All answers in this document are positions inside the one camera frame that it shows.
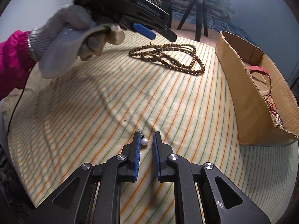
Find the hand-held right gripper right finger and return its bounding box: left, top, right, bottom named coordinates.
left=152, top=131, right=272, bottom=224

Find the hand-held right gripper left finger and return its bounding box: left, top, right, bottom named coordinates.
left=29, top=131, right=142, bottom=224

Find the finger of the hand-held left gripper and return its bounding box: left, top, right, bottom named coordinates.
left=131, top=23, right=157, bottom=40
left=146, top=23, right=178, bottom=42

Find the brown bead necklace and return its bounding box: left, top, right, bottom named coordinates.
left=128, top=42, right=206, bottom=76

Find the reddish bracelet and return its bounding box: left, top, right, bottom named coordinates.
left=248, top=65, right=271, bottom=78

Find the cardboard box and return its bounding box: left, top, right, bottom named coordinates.
left=215, top=31, right=299, bottom=147

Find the thin bangle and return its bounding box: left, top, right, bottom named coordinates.
left=251, top=71, right=273, bottom=97

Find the small white bead bracelet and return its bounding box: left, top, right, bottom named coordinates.
left=271, top=111, right=285, bottom=128

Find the person's left forearm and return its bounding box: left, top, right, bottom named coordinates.
left=0, top=30, right=39, bottom=101

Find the person's left hand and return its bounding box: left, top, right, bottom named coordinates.
left=28, top=4, right=125, bottom=80

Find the black tripod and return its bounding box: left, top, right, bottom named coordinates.
left=177, top=0, right=209, bottom=42

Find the tan bed sheet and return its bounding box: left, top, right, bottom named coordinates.
left=168, top=27, right=225, bottom=50

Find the blue patterned blanket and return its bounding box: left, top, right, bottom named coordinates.
left=172, top=14, right=248, bottom=36

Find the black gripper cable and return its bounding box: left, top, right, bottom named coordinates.
left=4, top=66, right=32, bottom=150

